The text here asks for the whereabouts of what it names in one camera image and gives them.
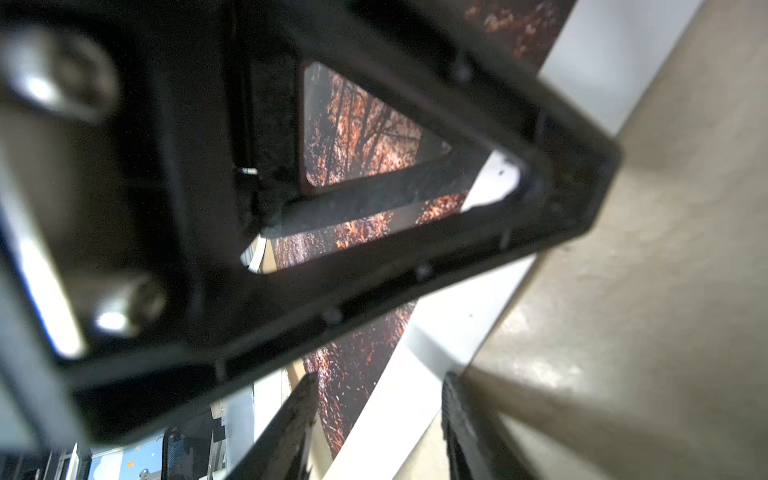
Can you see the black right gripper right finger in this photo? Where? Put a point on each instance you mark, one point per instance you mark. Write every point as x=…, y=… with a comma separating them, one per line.
x=475, y=447

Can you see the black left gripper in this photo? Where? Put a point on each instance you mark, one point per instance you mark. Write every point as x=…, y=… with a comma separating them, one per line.
x=119, y=231

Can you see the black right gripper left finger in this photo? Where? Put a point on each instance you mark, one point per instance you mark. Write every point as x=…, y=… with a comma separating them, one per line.
x=282, y=450

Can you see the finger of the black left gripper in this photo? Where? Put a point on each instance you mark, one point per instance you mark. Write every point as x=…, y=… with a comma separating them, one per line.
x=226, y=325

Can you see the white photo mat board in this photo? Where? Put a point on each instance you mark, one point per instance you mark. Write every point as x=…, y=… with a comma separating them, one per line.
x=379, y=419

